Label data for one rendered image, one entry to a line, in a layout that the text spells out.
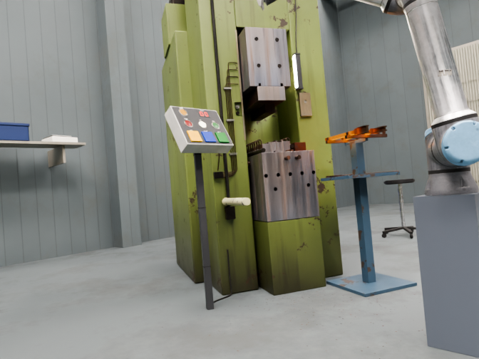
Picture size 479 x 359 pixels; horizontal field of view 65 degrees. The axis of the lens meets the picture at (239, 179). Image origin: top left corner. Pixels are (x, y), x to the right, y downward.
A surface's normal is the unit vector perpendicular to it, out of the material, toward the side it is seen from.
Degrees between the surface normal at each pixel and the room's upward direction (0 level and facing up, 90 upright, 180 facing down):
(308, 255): 90
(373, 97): 90
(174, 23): 90
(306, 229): 90
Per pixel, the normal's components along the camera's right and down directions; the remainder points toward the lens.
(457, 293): -0.72, 0.04
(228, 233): 0.30, -0.05
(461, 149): -0.23, 0.07
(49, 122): 0.69, -0.08
